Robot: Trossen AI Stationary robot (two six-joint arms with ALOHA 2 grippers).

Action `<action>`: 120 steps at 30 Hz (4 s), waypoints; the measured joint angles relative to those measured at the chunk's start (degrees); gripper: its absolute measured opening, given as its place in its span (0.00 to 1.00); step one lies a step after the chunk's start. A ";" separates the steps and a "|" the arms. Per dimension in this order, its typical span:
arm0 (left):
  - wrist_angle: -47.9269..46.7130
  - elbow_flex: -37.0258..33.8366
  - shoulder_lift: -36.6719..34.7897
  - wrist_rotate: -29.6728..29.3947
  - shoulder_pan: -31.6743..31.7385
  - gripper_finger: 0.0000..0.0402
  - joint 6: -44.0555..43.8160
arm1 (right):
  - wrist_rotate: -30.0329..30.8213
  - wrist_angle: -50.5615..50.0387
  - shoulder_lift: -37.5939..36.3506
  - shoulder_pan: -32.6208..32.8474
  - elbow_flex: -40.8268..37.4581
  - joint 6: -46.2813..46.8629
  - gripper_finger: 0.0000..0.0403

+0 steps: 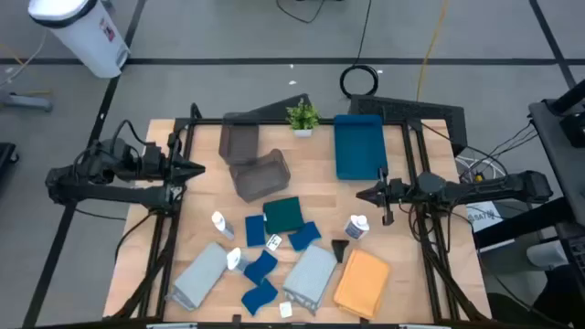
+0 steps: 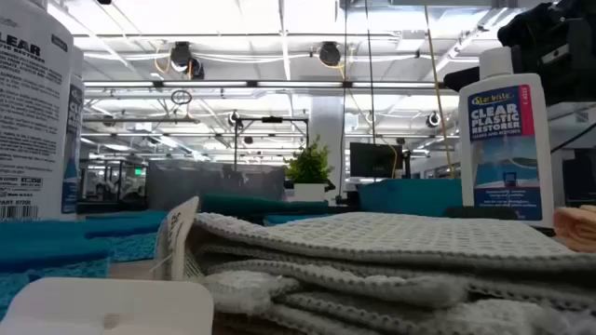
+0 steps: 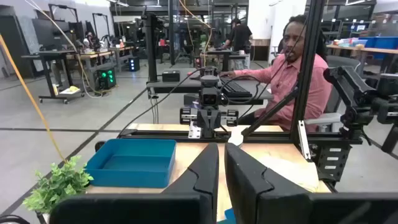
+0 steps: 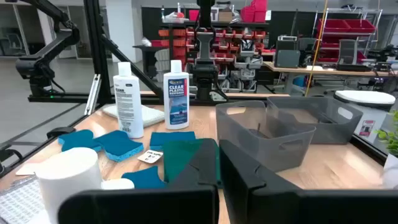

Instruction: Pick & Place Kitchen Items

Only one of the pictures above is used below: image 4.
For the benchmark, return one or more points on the black side table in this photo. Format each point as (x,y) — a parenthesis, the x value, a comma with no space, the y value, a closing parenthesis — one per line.
(147,53)

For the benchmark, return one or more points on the white trash can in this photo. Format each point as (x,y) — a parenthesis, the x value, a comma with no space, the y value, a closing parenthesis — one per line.
(363,102)

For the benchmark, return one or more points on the wooden top desk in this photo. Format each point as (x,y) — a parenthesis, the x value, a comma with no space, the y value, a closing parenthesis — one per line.
(326,72)

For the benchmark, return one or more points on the silver aluminium bracket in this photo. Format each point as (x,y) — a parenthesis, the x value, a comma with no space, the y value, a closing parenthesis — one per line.
(92,93)

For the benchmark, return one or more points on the blue wavy sponge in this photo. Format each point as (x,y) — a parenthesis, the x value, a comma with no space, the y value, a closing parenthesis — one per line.
(144,179)
(119,146)
(77,140)

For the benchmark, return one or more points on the grey waffle dish cloth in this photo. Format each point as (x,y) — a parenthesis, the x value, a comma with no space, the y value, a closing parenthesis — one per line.
(18,202)
(152,116)

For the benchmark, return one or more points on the white paper tag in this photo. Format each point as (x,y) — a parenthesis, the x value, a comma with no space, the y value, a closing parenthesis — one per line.
(117,184)
(150,156)

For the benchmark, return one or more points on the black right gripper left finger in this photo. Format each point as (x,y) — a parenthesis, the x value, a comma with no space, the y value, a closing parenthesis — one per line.
(140,208)

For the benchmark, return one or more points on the green plant in white pot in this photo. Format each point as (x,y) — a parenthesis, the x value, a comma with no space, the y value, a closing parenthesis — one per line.
(390,140)

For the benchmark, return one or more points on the grey translucent plastic bin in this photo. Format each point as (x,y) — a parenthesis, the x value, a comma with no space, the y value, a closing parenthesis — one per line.
(326,124)
(264,140)

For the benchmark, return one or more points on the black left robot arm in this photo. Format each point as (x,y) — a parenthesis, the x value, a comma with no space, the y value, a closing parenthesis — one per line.
(205,77)

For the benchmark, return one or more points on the grey computer case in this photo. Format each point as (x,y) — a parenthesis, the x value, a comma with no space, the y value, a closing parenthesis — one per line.
(286,57)

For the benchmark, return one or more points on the black shelf with red bins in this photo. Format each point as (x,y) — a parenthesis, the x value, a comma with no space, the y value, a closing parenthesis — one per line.
(236,43)

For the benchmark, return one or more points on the white plastic restorer bottle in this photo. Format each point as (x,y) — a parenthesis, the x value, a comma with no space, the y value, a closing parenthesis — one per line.
(128,102)
(68,174)
(176,99)

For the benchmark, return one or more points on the grey office chair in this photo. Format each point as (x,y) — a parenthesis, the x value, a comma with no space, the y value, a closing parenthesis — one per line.
(348,53)

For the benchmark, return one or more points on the black plastic clamp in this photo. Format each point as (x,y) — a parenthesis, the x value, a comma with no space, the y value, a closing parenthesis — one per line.
(60,132)

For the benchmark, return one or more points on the dark green cloth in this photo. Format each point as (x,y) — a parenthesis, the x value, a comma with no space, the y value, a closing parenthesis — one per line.
(177,158)

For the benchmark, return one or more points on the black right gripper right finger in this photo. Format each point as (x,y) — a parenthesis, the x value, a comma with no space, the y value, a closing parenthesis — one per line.
(311,208)

